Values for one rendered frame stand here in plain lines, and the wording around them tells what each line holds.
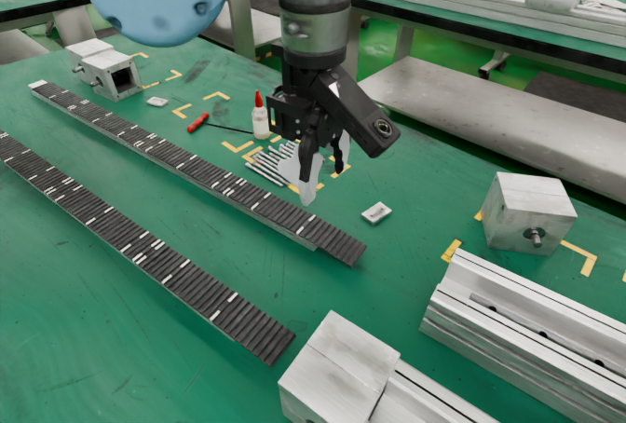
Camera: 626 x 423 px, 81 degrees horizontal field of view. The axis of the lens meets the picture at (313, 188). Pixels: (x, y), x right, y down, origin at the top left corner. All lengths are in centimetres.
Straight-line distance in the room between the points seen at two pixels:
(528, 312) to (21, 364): 66
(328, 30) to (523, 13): 144
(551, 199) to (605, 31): 114
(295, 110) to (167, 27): 23
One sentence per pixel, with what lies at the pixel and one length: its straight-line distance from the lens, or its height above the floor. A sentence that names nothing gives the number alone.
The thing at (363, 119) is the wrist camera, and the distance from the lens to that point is 42.
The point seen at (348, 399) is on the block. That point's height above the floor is 87.
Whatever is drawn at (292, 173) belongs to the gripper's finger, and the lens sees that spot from 50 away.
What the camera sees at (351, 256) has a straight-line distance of 59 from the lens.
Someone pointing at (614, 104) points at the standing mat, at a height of 2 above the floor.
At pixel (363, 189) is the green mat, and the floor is 78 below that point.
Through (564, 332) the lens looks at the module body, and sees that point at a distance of 58.
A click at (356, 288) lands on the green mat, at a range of 59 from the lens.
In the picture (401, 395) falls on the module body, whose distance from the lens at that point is 46.
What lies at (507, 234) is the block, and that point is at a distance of 68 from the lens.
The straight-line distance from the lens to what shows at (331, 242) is 60.
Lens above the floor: 127
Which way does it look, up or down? 42 degrees down
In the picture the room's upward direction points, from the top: straight up
